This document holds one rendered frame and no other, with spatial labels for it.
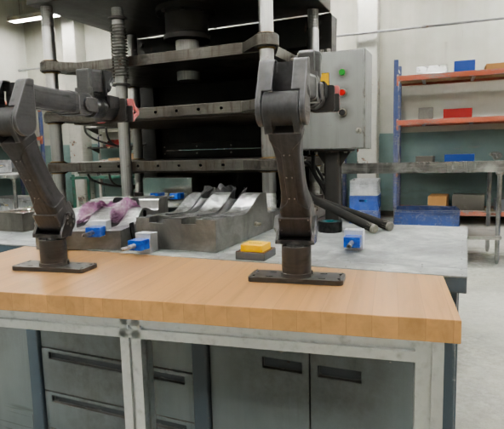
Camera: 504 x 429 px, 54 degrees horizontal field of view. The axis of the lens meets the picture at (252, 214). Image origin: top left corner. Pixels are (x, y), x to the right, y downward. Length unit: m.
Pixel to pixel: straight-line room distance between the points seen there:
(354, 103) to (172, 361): 1.23
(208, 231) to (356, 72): 1.04
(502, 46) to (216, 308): 7.43
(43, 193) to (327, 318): 0.71
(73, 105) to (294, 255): 0.67
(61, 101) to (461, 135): 7.05
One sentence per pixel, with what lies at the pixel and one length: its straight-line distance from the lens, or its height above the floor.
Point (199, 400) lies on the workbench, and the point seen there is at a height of 0.37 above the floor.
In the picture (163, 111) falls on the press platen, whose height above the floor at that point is 1.26.
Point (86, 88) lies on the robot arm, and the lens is 1.42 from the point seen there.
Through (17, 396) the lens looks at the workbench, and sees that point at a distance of 2.00.
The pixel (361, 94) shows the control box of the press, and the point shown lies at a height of 1.29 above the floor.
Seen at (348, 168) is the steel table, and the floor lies 0.89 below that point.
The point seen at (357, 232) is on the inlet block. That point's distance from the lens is 1.35.
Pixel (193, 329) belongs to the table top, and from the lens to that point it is 0.96.
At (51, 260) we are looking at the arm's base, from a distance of 1.27.
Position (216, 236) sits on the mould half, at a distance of 1.34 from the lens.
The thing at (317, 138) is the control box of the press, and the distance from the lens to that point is 2.12.
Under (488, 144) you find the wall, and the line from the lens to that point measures 7.96.
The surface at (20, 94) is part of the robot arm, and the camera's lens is 1.17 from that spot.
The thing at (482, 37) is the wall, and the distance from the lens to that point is 8.09.
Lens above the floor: 1.07
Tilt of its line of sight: 7 degrees down
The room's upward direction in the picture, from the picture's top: 1 degrees counter-clockwise
